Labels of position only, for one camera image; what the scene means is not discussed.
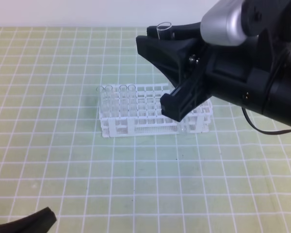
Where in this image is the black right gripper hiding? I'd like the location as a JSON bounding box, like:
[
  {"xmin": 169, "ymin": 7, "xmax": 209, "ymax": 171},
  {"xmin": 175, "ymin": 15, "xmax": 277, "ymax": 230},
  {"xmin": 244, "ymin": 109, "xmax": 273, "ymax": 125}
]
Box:
[{"xmin": 136, "ymin": 0, "xmax": 291, "ymax": 121}]

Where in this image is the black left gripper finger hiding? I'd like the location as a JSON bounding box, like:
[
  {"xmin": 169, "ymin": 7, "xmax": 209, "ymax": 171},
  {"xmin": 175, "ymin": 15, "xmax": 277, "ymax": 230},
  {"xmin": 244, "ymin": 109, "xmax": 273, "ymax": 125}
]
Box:
[{"xmin": 0, "ymin": 207, "xmax": 57, "ymax": 233}]

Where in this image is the clear glass test tube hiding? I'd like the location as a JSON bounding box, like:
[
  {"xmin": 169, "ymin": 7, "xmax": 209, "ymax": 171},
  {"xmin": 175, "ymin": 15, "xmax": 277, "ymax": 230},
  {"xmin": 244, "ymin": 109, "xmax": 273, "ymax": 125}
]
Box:
[{"xmin": 156, "ymin": 22, "xmax": 187, "ymax": 133}]

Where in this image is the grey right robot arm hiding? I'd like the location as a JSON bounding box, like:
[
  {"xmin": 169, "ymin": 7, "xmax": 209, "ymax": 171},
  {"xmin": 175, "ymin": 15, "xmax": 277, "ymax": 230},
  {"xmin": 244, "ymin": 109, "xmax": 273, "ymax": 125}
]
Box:
[{"xmin": 136, "ymin": 0, "xmax": 291, "ymax": 127}]

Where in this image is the clear test tube in rack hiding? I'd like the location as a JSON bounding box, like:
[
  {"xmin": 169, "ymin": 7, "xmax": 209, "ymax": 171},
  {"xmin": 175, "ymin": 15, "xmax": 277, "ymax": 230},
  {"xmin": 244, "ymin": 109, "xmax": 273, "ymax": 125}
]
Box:
[
  {"xmin": 96, "ymin": 86, "xmax": 108, "ymax": 117},
  {"xmin": 128, "ymin": 84, "xmax": 137, "ymax": 117},
  {"xmin": 105, "ymin": 85, "xmax": 113, "ymax": 117},
  {"xmin": 119, "ymin": 85, "xmax": 128, "ymax": 117}
]

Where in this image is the white plastic test tube rack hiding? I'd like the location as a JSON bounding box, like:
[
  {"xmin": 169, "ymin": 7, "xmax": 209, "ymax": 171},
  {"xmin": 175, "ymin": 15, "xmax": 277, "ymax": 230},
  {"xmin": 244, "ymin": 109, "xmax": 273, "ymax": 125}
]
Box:
[{"xmin": 98, "ymin": 83, "xmax": 213, "ymax": 138}]

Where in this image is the green grid tablecloth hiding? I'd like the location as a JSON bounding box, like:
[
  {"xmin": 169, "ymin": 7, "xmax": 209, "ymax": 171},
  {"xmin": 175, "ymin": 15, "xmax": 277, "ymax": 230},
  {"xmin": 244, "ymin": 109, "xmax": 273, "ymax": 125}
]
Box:
[{"xmin": 0, "ymin": 27, "xmax": 291, "ymax": 233}]

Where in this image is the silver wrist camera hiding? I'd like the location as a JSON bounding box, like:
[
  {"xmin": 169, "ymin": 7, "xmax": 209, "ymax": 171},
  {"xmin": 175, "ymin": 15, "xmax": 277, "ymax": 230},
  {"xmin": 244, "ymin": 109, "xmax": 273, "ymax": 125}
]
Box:
[{"xmin": 200, "ymin": 0, "xmax": 247, "ymax": 46}]

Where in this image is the black right camera cable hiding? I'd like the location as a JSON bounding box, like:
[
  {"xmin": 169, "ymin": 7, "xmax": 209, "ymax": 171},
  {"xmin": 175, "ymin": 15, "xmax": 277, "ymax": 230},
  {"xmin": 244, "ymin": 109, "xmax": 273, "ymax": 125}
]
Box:
[{"xmin": 241, "ymin": 106, "xmax": 291, "ymax": 135}]

